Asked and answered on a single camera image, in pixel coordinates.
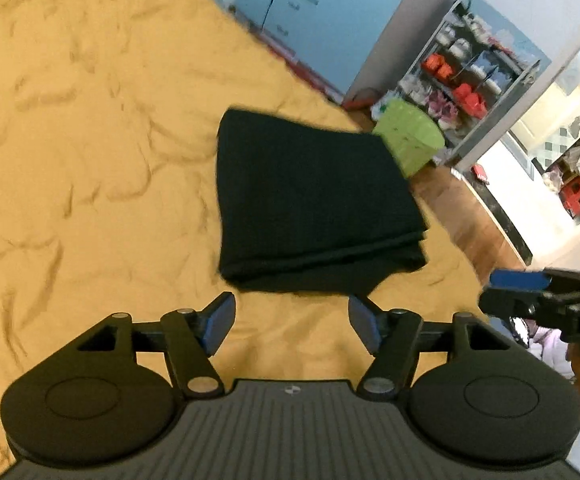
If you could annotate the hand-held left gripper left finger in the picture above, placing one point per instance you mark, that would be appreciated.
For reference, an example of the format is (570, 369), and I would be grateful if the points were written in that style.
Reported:
(217, 325)

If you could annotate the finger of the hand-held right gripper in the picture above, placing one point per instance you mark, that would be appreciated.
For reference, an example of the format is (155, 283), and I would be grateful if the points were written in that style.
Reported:
(517, 279)
(505, 302)

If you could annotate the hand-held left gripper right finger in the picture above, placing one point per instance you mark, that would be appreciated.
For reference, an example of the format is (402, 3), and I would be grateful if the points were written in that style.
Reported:
(364, 321)

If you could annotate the black pants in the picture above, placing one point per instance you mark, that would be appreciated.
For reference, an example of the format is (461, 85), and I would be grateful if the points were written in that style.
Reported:
(310, 200)

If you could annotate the green plastic basket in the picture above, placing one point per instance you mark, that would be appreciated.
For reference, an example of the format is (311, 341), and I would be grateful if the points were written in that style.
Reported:
(410, 135)

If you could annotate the red container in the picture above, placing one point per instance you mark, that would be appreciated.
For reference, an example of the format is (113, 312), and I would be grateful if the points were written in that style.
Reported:
(437, 65)
(470, 97)

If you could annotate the metal shelf rack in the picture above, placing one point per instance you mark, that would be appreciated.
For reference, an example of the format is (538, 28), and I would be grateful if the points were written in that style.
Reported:
(470, 75)

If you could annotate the yellow bed blanket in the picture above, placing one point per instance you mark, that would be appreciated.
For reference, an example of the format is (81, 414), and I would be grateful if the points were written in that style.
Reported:
(95, 135)

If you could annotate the blue wardrobe cabinet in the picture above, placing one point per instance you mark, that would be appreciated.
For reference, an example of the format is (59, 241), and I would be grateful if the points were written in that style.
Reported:
(320, 15)

